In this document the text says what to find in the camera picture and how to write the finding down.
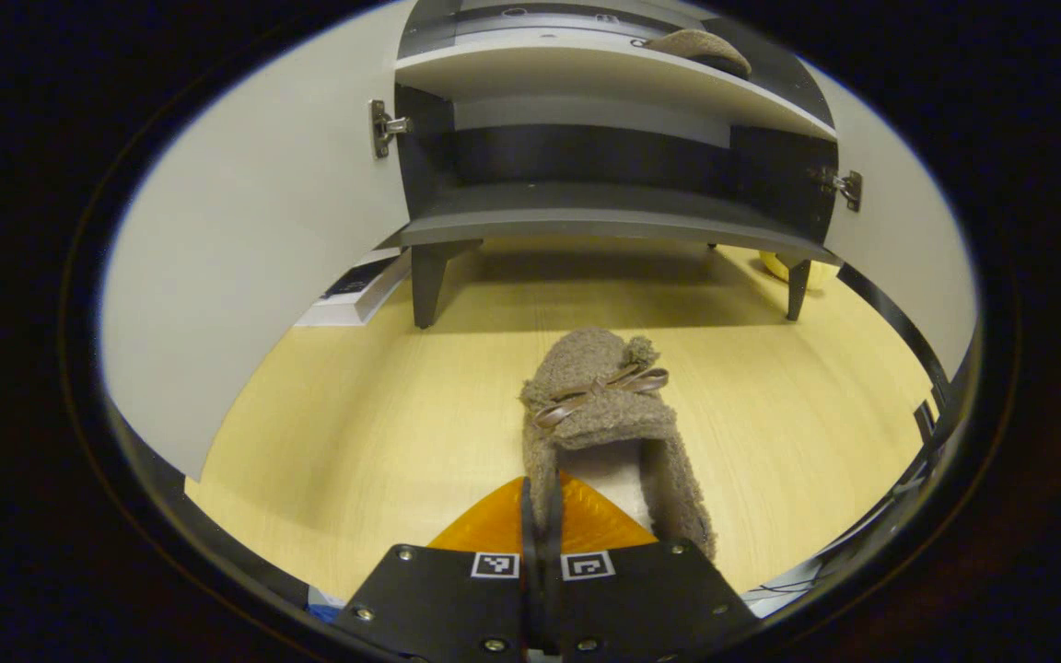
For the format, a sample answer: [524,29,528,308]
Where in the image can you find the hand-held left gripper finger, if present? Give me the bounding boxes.
[542,471,762,663]
[332,474,541,663]

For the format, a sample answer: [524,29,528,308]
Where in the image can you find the brown fuzzy shoe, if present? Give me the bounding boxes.
[519,325,717,563]
[646,28,754,79]

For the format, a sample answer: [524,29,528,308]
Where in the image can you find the grey shoe cabinet door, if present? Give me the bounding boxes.
[98,0,416,482]
[798,60,981,378]

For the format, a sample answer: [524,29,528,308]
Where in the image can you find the white book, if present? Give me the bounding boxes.
[294,261,414,329]

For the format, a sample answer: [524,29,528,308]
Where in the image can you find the blue book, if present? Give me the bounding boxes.
[319,253,402,300]

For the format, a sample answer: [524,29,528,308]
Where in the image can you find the yellow plush toy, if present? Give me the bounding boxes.
[759,250,840,291]

